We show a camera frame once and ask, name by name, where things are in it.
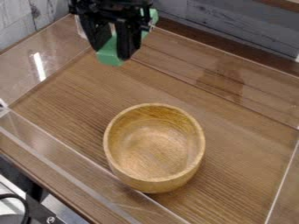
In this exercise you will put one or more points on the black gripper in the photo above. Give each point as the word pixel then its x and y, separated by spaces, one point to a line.
pixel 128 14

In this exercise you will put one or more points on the green rectangular block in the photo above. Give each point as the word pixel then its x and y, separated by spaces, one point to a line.
pixel 107 54

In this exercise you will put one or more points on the brown wooden bowl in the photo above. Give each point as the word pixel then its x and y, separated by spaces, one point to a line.
pixel 153 143

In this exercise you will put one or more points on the clear acrylic corner bracket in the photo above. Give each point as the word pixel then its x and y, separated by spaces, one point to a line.
pixel 79 26

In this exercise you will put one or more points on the clear acrylic enclosure wall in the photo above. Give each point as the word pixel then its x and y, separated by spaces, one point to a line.
pixel 61 97

